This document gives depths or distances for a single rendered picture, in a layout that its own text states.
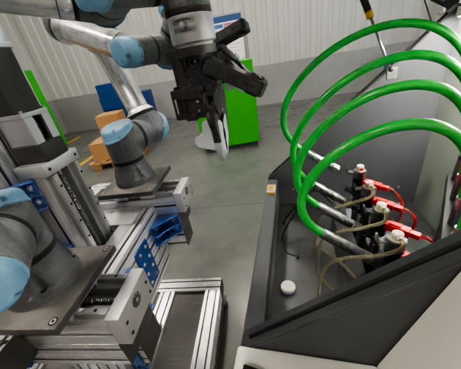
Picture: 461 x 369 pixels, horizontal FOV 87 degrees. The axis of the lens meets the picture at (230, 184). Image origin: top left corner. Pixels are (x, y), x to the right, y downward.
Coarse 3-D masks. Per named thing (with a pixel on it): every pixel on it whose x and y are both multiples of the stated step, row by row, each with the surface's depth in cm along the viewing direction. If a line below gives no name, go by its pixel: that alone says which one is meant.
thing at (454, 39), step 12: (384, 24) 43; (396, 24) 43; (408, 24) 43; (420, 24) 42; (432, 24) 42; (348, 36) 46; (360, 36) 45; (444, 36) 43; (456, 36) 42; (336, 48) 47; (456, 48) 43; (288, 96) 53; (288, 132) 57
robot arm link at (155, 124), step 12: (108, 60) 89; (108, 72) 90; (120, 72) 90; (120, 84) 91; (132, 84) 93; (120, 96) 93; (132, 96) 93; (132, 108) 94; (144, 108) 94; (132, 120) 93; (144, 120) 94; (156, 120) 97; (156, 132) 96
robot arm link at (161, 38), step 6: (162, 30) 69; (156, 36) 68; (162, 36) 70; (168, 36) 69; (162, 42) 69; (168, 42) 70; (162, 48) 69; (168, 48) 70; (174, 48) 72; (162, 54) 69; (162, 60) 71; (162, 66) 76; (168, 66) 76
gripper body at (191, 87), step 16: (192, 48) 38; (208, 48) 39; (176, 64) 42; (192, 64) 43; (176, 80) 45; (192, 80) 43; (208, 80) 42; (176, 96) 43; (192, 96) 42; (208, 96) 42; (224, 96) 47; (176, 112) 44; (192, 112) 44
